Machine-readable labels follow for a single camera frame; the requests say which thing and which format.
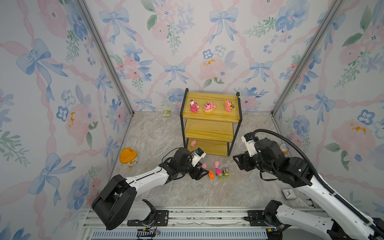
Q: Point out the pink pig toy on shelf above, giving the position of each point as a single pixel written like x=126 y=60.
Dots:
x=193 y=143

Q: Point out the small card packet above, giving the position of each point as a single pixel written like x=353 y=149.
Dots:
x=289 y=194

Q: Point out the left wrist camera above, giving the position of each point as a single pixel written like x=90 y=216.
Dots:
x=197 y=154

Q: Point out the pink figure toy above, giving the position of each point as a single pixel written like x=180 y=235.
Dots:
x=194 y=107

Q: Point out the orange toy car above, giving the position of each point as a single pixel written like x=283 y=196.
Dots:
x=211 y=174

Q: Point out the wooden shelf with black frame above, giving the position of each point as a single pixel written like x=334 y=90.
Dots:
x=214 y=132

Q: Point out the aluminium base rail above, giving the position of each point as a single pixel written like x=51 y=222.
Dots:
x=194 y=223

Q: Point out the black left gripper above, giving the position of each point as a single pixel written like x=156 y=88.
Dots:
x=198 y=175

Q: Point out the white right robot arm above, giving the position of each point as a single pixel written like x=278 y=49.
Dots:
x=344 y=221

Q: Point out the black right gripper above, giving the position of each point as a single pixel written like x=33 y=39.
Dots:
x=243 y=159

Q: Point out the pink yellow doll toy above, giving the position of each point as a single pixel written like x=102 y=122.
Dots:
x=229 y=106

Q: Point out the orange lidded plastic jar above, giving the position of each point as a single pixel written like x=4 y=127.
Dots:
x=129 y=157

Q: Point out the green pink toy truck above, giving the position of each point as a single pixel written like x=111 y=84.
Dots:
x=219 y=174

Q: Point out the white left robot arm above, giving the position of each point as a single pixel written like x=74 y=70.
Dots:
x=119 y=202

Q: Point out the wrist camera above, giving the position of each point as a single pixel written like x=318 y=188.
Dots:
x=248 y=140
x=197 y=154

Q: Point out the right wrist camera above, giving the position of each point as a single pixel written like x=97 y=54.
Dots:
x=248 y=140

